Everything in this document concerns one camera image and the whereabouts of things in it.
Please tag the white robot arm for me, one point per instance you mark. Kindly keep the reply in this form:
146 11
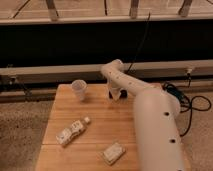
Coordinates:
154 110

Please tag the clear plastic cup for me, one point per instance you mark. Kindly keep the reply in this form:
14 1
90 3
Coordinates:
79 89

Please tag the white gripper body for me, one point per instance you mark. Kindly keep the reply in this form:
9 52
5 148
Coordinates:
116 92

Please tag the small plastic bottle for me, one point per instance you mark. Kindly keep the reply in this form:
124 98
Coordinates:
72 131

